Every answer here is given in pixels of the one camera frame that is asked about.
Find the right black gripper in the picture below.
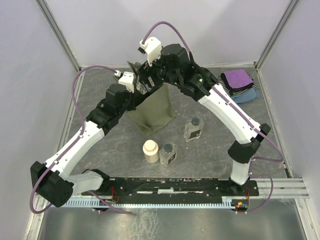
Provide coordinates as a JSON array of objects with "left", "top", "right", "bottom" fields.
[{"left": 135, "top": 51, "right": 181, "bottom": 92}]

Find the clear bottle yellow label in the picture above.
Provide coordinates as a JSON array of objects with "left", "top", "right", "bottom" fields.
[{"left": 136, "top": 80, "right": 149, "bottom": 95}]

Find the olive green canvas bag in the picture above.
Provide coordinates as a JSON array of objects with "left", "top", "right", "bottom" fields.
[{"left": 125, "top": 60, "right": 176, "bottom": 137}]

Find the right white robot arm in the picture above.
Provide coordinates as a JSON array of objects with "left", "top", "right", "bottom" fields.
[{"left": 134, "top": 43, "right": 270, "bottom": 196}]

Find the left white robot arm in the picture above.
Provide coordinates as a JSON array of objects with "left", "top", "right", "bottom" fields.
[{"left": 30, "top": 83, "right": 135, "bottom": 207}]

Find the cream round jar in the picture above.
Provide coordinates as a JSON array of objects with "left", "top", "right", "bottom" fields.
[{"left": 142, "top": 139, "right": 160, "bottom": 164}]

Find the purple folded cloth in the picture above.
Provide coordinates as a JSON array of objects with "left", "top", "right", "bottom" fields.
[{"left": 221, "top": 69, "right": 254, "bottom": 90}]

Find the clear bottle dark label right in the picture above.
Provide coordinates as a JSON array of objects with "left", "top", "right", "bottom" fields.
[{"left": 183, "top": 117, "right": 204, "bottom": 142}]

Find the clear bottle dark label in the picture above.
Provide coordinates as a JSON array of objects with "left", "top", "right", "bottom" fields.
[
  {"left": 183, "top": 117, "right": 204, "bottom": 142},
  {"left": 159, "top": 143, "right": 177, "bottom": 168}
]

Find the clear bottle dark label front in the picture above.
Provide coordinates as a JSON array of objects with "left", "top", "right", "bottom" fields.
[{"left": 159, "top": 143, "right": 177, "bottom": 168}]

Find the striped folded cloth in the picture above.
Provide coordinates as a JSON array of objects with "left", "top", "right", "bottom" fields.
[{"left": 218, "top": 69, "right": 260, "bottom": 102}]

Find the blue folded cloth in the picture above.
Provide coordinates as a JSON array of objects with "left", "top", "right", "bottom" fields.
[{"left": 231, "top": 88, "right": 260, "bottom": 104}]

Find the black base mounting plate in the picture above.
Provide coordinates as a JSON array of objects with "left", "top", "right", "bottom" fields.
[{"left": 94, "top": 177, "right": 259, "bottom": 205}]

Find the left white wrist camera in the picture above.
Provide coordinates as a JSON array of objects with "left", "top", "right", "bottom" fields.
[{"left": 114, "top": 70, "right": 135, "bottom": 93}]

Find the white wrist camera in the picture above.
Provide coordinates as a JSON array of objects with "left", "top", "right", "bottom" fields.
[
  {"left": 114, "top": 70, "right": 135, "bottom": 93},
  {"left": 139, "top": 37, "right": 162, "bottom": 67}
]

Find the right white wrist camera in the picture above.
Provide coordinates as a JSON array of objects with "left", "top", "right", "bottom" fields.
[{"left": 139, "top": 37, "right": 162, "bottom": 67}]

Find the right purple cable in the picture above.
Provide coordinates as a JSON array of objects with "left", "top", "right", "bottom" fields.
[{"left": 142, "top": 20, "right": 286, "bottom": 213}]

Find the light blue cable duct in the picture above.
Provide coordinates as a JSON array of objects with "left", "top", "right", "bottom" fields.
[{"left": 62, "top": 197, "right": 241, "bottom": 208}]

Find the aluminium frame rail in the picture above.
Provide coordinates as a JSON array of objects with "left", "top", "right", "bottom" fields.
[{"left": 34, "top": 176, "right": 311, "bottom": 199}]

